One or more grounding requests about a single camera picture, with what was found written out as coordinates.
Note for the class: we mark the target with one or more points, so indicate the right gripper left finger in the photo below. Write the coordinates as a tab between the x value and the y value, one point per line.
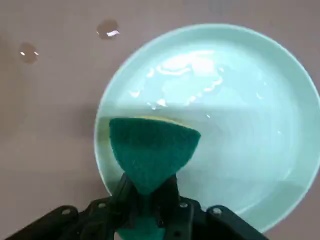
100	215

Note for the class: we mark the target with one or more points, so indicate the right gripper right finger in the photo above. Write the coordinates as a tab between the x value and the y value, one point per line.
187	217

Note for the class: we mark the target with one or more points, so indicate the green and yellow sponge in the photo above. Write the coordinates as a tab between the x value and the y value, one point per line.
150	150

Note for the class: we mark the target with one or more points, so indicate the pale green plate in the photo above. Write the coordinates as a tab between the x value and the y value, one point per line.
225	125

